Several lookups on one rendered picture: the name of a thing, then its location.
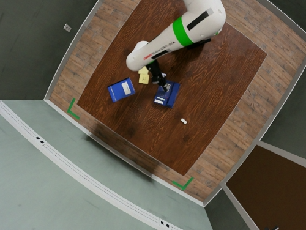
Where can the blue notebook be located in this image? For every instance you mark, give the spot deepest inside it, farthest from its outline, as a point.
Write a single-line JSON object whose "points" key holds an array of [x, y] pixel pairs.
{"points": [[121, 89]]}

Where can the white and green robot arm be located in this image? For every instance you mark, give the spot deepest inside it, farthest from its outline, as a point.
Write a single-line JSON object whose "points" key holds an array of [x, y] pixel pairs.
{"points": [[203, 20]]}

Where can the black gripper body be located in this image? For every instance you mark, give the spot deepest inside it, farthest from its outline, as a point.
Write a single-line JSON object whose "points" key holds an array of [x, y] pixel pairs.
{"points": [[156, 71]]}

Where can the blue desk phone body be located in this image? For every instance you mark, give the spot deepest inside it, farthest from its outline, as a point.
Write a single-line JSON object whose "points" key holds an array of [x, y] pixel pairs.
{"points": [[162, 96]]}

